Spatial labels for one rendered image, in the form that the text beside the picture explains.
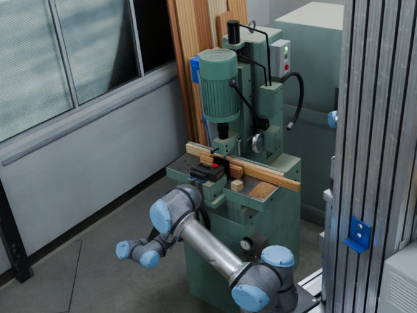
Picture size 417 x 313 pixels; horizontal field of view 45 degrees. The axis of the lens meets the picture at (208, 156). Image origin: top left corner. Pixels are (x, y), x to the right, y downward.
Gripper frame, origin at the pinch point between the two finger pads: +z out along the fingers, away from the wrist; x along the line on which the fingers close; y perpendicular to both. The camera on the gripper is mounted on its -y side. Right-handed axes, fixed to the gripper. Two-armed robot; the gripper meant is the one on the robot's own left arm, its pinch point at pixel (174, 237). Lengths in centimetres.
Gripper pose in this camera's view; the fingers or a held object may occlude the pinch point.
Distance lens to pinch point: 251.0
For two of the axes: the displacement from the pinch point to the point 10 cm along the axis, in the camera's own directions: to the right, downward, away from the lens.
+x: 7.7, 2.2, -6.0
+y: -1.9, 9.7, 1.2
